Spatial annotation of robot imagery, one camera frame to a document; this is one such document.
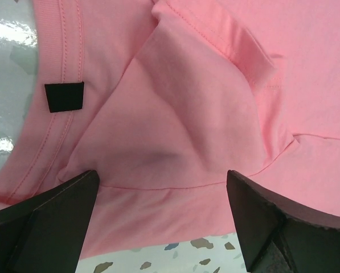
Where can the pink t shirt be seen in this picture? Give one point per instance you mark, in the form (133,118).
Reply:
(162,98)

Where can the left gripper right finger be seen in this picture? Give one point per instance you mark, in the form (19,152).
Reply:
(277,234)

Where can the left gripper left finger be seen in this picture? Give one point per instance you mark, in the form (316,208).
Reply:
(45,233)

